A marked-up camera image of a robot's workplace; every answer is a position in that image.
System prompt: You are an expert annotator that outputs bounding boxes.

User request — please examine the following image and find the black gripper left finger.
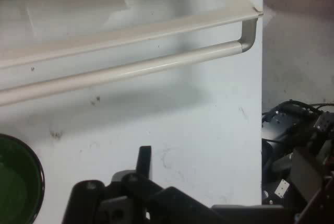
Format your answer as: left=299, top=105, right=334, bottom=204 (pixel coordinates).
left=61, top=145, right=168, bottom=224

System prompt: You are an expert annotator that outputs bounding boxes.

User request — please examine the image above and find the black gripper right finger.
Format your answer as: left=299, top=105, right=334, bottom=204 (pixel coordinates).
left=146, top=186, right=285, bottom=224

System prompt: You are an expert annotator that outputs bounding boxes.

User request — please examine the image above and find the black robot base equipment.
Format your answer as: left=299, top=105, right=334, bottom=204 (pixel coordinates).
left=261, top=100, right=334, bottom=206

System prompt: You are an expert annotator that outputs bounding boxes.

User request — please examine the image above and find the small white dotted plate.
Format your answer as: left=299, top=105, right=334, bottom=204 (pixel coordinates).
left=276, top=179, right=290, bottom=198

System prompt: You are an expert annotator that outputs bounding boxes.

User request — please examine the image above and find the green bowl with black rim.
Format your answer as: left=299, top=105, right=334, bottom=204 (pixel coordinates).
left=0, top=133, right=45, bottom=224

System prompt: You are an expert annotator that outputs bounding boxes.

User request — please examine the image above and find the grey metal box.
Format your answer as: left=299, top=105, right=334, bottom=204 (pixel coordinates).
left=290, top=145, right=326, bottom=205

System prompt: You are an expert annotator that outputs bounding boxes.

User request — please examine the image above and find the cream bar drawer handle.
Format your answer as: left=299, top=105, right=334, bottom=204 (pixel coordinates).
left=0, top=17, right=258, bottom=108

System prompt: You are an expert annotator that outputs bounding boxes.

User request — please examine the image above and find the black cable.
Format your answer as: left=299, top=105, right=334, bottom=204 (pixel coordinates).
left=307, top=102, right=334, bottom=112

